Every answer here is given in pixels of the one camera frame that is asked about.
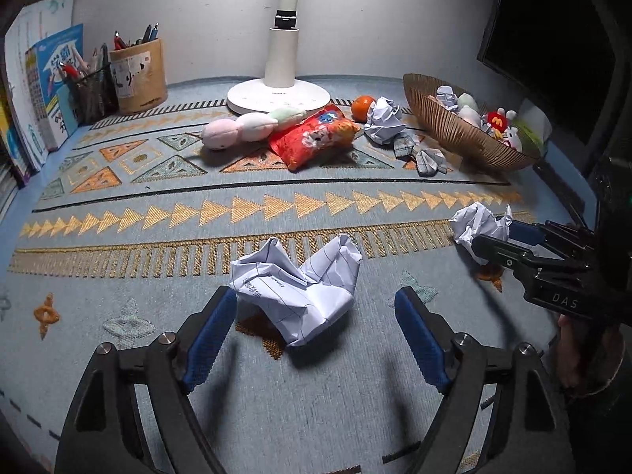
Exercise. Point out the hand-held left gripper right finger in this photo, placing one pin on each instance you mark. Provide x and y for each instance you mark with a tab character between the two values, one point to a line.
419	340

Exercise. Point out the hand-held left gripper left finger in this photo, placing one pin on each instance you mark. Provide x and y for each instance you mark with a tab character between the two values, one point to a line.
207	340

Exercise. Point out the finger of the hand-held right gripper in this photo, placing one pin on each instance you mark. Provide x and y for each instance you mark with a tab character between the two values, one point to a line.
526	233
503	253

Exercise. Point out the white paper ball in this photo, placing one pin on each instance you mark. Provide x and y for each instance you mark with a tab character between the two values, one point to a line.
474	227
385	121
447	97

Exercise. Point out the white cat plush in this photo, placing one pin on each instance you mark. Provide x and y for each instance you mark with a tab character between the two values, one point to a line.
513	139

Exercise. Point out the lined paper ball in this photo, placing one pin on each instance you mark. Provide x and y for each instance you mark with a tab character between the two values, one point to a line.
306	291

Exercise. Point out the red fries plush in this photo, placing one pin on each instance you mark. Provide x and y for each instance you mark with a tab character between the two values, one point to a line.
496	121

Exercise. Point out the brown ribbed bowl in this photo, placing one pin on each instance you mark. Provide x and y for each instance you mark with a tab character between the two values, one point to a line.
459	133

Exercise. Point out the pink white green dango plush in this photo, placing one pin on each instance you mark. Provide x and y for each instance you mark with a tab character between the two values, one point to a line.
247	126
469	108

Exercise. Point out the person's right hand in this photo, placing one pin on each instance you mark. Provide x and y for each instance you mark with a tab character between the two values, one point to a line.
570	350

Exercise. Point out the green white packet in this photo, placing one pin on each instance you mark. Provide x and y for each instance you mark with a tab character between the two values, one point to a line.
535	126

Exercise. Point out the grey plaid cloth bow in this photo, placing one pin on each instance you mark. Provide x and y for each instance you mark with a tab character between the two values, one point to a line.
427	158

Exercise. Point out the blue patterned mat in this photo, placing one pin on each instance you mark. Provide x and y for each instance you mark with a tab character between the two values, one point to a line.
197	207

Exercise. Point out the dark monitor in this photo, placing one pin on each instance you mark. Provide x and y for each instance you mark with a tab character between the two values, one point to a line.
543	34

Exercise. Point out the orange fruit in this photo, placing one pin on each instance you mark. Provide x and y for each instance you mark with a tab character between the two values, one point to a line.
363	107

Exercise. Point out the red snack bag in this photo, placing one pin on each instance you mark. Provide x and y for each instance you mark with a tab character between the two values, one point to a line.
316	136

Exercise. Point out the black mesh pen holder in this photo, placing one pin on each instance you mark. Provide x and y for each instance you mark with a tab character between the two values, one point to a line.
94	96

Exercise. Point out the bamboo pen holder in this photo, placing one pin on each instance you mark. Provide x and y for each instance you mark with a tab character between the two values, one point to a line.
140	76

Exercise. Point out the purple yellow book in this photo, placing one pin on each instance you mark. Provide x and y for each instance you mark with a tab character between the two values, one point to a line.
10	133

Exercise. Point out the white desk lamp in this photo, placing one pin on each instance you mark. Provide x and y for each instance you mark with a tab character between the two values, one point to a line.
281	59

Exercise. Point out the bunch of red pens pencils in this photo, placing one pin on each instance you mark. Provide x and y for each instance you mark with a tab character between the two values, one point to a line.
81	64

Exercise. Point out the blue cover book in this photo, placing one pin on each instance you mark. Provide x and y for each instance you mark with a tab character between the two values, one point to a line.
57	74

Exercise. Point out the bunch of dark pens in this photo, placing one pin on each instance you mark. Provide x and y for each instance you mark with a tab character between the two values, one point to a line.
138	37

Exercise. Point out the upright books and booklets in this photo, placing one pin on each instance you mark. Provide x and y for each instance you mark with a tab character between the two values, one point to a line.
34	24

